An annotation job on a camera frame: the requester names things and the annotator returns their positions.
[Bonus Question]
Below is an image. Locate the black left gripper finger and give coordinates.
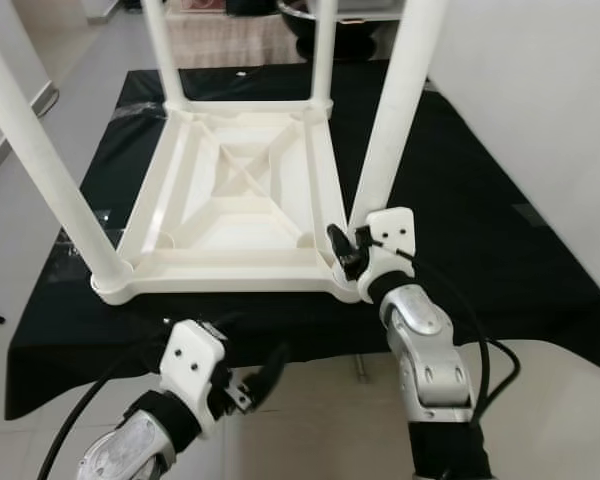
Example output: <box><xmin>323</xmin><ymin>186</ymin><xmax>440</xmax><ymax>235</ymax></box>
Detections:
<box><xmin>248</xmin><ymin>345</ymin><xmax>291</xmax><ymax>406</ymax></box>

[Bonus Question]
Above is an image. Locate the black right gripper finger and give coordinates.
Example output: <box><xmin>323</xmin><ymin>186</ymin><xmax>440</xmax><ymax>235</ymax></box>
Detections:
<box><xmin>327</xmin><ymin>225</ymin><xmax>361</xmax><ymax>279</ymax></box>

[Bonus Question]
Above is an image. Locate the white plastic table top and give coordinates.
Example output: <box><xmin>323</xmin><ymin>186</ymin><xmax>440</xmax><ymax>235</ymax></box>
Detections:
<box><xmin>90</xmin><ymin>95</ymin><xmax>366</xmax><ymax>306</ymax></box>

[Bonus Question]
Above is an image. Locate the white plastic table leg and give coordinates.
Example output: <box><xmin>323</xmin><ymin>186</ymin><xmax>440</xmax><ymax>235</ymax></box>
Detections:
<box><xmin>345</xmin><ymin>0</ymin><xmax>449</xmax><ymax>236</ymax></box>
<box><xmin>310</xmin><ymin>0</ymin><xmax>339</xmax><ymax>109</ymax></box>
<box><xmin>0</xmin><ymin>20</ymin><xmax>136</xmax><ymax>301</ymax></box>
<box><xmin>140</xmin><ymin>0</ymin><xmax>191</xmax><ymax>111</ymax></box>

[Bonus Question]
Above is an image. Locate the black tablecloth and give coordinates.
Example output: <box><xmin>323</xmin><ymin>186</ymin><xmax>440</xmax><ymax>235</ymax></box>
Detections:
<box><xmin>5</xmin><ymin>62</ymin><xmax>600</xmax><ymax>421</ymax></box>

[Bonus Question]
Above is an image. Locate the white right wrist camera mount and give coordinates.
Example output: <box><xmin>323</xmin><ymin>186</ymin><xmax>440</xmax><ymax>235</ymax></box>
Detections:
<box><xmin>358</xmin><ymin>207</ymin><xmax>418</xmax><ymax>301</ymax></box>

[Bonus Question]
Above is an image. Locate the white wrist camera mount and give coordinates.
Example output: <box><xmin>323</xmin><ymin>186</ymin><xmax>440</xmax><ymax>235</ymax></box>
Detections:
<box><xmin>160</xmin><ymin>320</ymin><xmax>229</xmax><ymax>436</ymax></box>
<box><xmin>358</xmin><ymin>207</ymin><xmax>418</xmax><ymax>301</ymax></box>

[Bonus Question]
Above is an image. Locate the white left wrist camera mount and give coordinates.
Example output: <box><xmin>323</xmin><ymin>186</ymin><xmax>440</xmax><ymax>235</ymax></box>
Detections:
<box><xmin>160</xmin><ymin>320</ymin><xmax>229</xmax><ymax>436</ymax></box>

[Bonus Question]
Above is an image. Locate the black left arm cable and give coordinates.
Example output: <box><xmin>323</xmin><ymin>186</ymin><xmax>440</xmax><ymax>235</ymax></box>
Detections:
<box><xmin>35</xmin><ymin>345</ymin><xmax>171</xmax><ymax>480</ymax></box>

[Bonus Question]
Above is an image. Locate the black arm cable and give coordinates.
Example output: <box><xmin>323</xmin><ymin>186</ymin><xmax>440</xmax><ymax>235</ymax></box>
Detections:
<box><xmin>375</xmin><ymin>240</ymin><xmax>523</xmax><ymax>426</ymax></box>
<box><xmin>35</xmin><ymin>345</ymin><xmax>171</xmax><ymax>480</ymax></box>

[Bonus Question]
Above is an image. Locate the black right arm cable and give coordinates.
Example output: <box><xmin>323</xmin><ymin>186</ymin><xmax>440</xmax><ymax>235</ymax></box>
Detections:
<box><xmin>375</xmin><ymin>240</ymin><xmax>523</xmax><ymax>426</ymax></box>

